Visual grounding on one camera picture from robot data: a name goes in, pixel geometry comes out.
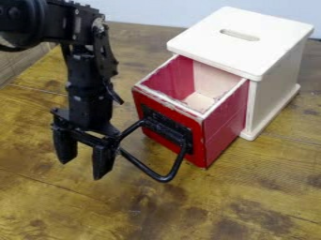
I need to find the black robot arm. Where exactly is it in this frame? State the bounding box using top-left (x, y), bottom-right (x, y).
top-left (0, 0), bottom-right (122, 179)

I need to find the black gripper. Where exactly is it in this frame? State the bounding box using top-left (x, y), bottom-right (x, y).
top-left (50, 54), bottom-right (124, 180)

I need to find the black metal drawer handle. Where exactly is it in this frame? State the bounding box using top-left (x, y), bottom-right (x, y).
top-left (117, 104), bottom-right (192, 183)

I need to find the white wooden box cabinet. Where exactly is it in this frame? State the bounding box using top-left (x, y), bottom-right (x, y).
top-left (167, 7), bottom-right (312, 141)

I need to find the red wooden drawer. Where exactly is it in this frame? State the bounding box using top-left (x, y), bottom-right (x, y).
top-left (130, 55), bottom-right (249, 169)

